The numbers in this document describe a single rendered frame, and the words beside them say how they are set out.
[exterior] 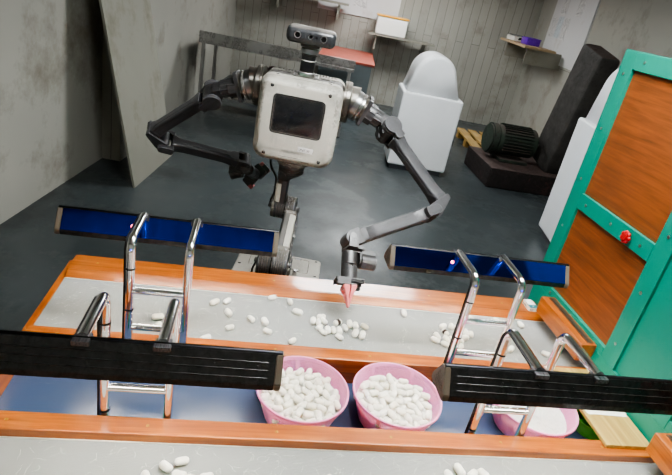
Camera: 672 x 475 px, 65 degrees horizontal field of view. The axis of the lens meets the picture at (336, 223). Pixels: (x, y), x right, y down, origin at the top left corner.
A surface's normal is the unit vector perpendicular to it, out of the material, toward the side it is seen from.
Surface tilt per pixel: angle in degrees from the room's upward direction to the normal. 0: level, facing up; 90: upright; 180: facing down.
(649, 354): 90
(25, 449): 0
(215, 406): 0
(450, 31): 90
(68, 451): 0
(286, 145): 90
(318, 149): 90
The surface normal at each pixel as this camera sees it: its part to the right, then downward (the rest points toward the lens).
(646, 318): -0.98, -0.12
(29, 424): 0.18, -0.90
